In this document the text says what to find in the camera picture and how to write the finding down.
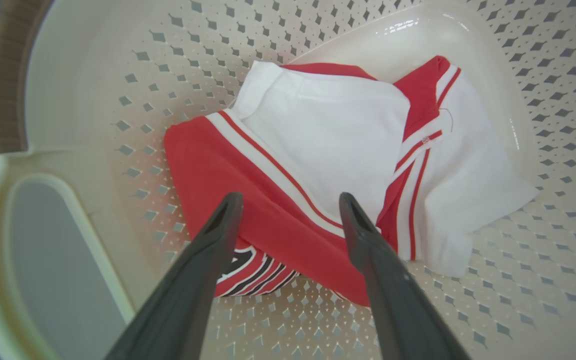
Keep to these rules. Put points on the cream perforated laundry basket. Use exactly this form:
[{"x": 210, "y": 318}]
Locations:
[{"x": 93, "y": 75}]

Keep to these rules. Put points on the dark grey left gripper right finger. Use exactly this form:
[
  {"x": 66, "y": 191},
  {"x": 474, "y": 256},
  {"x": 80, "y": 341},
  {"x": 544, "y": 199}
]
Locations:
[{"x": 398, "y": 310}]

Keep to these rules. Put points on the red white lettered jersey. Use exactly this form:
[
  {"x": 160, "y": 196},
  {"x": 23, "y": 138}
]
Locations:
[{"x": 318, "y": 125}]

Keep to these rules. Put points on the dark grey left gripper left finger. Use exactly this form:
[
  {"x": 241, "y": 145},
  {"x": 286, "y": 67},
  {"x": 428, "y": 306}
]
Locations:
[{"x": 178, "y": 310}]

